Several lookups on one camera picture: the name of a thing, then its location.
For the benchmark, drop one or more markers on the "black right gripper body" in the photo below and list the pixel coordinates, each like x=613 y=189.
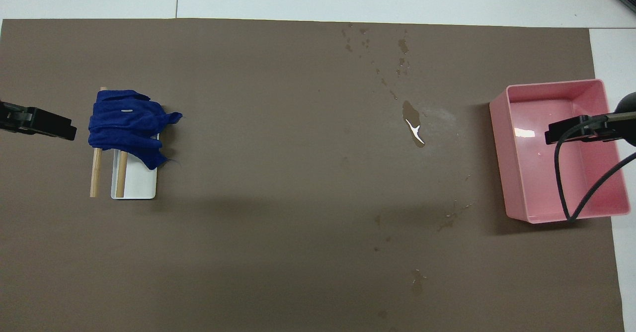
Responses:
x=630 y=102

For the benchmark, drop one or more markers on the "blue towel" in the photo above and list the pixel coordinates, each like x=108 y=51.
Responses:
x=124 y=125

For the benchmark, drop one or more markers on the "pink plastic bin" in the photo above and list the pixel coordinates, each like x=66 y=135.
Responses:
x=561 y=173

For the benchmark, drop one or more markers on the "white rack with wooden rods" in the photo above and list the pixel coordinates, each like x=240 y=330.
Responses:
x=139 y=183

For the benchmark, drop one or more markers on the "brown table mat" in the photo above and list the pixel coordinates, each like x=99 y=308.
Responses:
x=298 y=198

